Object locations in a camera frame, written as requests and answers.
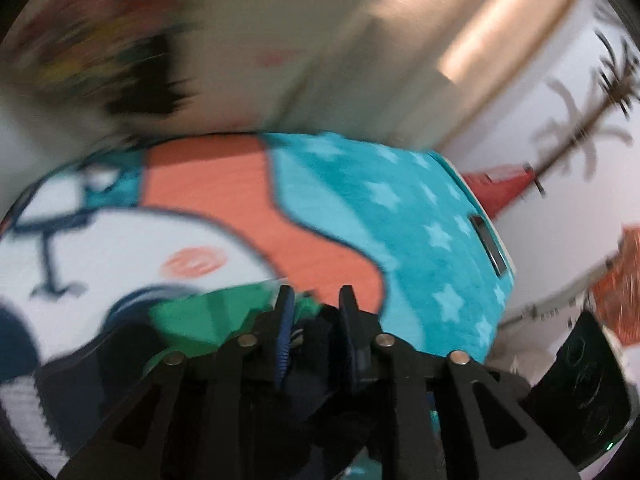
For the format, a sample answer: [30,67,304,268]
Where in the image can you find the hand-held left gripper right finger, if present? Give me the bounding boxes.
[338,285,583,480]

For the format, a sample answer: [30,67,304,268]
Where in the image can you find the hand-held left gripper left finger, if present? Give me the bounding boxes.
[57,285,297,480]

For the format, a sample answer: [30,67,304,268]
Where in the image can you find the dark pants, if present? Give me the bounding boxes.
[35,305,401,480]

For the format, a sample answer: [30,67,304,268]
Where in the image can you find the green cloth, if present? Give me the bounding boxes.
[142,282,323,378]

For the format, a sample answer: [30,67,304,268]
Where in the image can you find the orange patterned object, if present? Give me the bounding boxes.
[589,225,640,343]

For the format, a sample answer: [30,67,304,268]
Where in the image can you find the printed blanket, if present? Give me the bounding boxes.
[0,131,517,476]

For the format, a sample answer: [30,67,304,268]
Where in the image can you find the red triangular object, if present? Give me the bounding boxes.
[460,162,545,221]

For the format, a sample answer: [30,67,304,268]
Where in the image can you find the colourful wall poster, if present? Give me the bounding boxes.
[7,0,203,96]

